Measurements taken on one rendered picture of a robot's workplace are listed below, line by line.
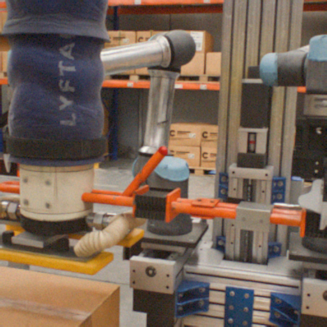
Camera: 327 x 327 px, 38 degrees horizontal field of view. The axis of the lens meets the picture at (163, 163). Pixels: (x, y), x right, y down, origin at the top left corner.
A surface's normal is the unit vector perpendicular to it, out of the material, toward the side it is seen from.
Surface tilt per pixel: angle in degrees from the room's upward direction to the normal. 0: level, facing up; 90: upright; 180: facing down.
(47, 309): 0
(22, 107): 92
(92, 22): 77
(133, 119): 90
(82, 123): 84
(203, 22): 90
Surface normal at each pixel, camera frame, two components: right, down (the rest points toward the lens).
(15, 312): 0.03, -0.99
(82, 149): 0.64, 0.14
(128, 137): -0.28, 0.14
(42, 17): -0.07, -0.04
